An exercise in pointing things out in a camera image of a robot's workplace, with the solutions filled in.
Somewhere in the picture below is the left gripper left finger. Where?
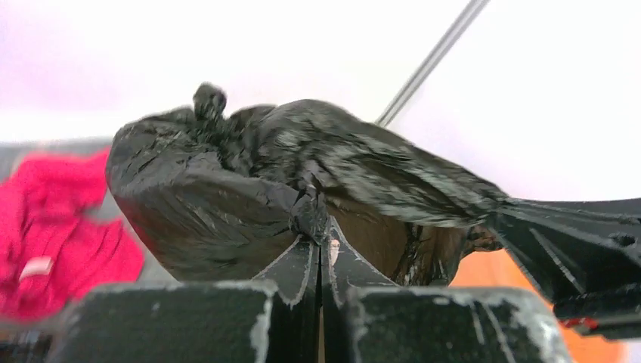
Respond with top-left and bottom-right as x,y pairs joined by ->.
48,239 -> 319,362

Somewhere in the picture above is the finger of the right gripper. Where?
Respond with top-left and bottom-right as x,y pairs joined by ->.
488,198 -> 640,303

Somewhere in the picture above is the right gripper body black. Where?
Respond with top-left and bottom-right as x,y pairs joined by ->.
553,284 -> 640,340

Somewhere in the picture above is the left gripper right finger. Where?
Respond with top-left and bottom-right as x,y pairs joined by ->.
321,219 -> 571,362

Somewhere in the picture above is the black plastic trash bag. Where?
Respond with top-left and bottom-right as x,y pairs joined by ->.
105,83 -> 512,285

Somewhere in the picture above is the orange trash bin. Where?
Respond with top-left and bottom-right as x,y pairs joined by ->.
451,250 -> 628,363

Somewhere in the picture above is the crumpled red cloth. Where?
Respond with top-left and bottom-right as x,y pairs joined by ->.
1,150 -> 144,321

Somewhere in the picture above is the right aluminium corner post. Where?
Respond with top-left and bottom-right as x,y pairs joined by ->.
374,0 -> 491,128

